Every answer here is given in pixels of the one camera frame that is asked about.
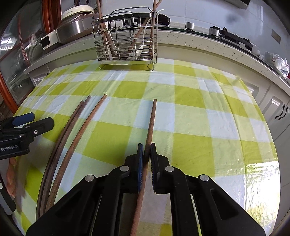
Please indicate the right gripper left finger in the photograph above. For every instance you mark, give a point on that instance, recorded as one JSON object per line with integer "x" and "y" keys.
{"x": 96, "y": 205}

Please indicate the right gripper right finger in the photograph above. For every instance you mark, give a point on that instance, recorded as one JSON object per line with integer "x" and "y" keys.
{"x": 199, "y": 206}

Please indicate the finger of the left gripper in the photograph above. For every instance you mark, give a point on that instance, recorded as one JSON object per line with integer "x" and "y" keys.
{"x": 18, "y": 120}
{"x": 35, "y": 128}

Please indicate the white ceramic spoon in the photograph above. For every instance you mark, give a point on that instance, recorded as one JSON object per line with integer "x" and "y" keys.
{"x": 111, "y": 44}
{"x": 139, "y": 48}

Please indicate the person's left hand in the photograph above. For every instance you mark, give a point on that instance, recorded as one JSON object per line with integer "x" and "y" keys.
{"x": 10, "y": 175}

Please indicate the red framed glass door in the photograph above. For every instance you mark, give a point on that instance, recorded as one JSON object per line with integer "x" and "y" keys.
{"x": 23, "y": 24}

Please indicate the white small appliance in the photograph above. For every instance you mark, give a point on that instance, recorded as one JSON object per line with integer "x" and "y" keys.
{"x": 49, "y": 41}

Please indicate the green white checkered tablecloth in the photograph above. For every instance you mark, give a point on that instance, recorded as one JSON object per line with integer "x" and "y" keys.
{"x": 206, "y": 122}

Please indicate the silver rice cooker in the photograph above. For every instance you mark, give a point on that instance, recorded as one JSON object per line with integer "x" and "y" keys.
{"x": 75, "y": 23}

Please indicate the white plastic bag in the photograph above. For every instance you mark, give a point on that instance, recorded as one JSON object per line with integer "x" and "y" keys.
{"x": 279, "y": 65}

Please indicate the black gas stove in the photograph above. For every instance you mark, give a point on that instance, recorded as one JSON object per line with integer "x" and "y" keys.
{"x": 214, "y": 33}

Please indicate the black range hood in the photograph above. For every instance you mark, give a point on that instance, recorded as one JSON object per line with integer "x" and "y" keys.
{"x": 242, "y": 4}

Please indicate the steel wire utensil rack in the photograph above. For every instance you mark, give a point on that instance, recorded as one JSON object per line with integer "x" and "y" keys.
{"x": 123, "y": 23}

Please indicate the wall power socket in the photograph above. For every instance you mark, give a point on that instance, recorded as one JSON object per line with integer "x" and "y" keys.
{"x": 276, "y": 36}

